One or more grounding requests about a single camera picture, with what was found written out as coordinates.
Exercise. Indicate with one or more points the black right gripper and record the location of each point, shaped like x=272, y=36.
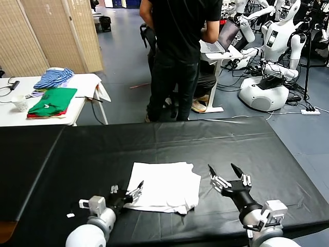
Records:
x=239, y=193

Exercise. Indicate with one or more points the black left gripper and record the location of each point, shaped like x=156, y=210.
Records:
x=117, y=200

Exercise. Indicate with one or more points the white t-shirt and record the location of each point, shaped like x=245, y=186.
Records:
x=164, y=185

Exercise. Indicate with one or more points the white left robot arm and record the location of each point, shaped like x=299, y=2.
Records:
x=87, y=234

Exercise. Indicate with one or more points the black table cover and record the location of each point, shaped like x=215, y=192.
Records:
x=257, y=149

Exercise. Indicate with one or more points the small white scrap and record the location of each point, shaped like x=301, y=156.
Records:
x=70, y=215

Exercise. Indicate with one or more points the seated person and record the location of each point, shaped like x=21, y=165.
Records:
x=205, y=82

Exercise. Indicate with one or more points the white power strip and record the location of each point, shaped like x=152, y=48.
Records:
x=311, y=112

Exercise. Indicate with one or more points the small white desk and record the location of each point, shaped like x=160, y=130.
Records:
x=218, y=77

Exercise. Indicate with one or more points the red garment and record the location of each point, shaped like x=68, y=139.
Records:
x=43, y=116

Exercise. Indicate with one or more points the white draped cloth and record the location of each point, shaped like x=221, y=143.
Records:
x=84, y=85

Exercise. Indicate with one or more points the green t-shirt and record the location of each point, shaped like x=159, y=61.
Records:
x=56, y=99

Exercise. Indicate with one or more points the purple garment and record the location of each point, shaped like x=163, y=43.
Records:
x=37, y=94

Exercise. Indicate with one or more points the blue striped garment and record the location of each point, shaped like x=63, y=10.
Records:
x=55, y=77

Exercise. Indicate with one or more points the white paper cup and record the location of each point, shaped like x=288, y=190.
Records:
x=21, y=104

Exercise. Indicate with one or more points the white folding table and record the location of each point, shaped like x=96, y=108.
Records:
x=10, y=115

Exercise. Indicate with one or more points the black tripod stand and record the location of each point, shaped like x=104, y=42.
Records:
x=307, y=64

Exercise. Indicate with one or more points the grey laptop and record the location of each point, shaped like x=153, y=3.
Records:
x=226, y=33

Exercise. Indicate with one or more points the white humanoid robot with base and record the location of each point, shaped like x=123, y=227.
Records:
x=277, y=38

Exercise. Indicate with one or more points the standing person in black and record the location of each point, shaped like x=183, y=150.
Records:
x=180, y=38

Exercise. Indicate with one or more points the black power adapter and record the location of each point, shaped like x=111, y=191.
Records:
x=15, y=85

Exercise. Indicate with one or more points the black trash bin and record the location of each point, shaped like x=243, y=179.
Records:
x=105, y=24

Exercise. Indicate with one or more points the bamboo folding screen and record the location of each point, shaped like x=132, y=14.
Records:
x=51, y=33

